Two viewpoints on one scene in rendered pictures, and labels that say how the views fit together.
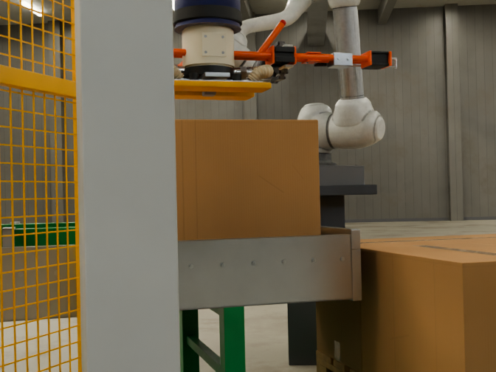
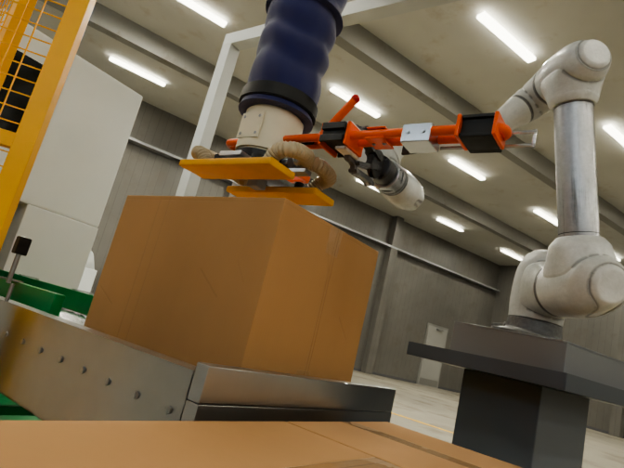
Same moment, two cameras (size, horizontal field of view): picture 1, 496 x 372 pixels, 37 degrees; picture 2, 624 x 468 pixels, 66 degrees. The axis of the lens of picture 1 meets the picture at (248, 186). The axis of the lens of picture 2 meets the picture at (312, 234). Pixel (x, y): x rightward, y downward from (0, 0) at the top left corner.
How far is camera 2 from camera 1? 2.08 m
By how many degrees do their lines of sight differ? 54
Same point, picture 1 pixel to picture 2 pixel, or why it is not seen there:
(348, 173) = (539, 348)
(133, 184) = not seen: outside the picture
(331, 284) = not seen: hidden behind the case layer
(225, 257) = (67, 350)
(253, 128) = (214, 206)
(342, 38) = (558, 148)
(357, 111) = (567, 253)
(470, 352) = not seen: outside the picture
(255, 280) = (76, 395)
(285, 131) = (244, 212)
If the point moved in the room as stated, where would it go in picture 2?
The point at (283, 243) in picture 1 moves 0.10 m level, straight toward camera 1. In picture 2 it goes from (117, 352) to (60, 342)
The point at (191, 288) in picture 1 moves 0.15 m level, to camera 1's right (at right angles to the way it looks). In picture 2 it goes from (32, 378) to (44, 396)
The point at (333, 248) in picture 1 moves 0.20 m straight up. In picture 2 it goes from (164, 385) to (199, 268)
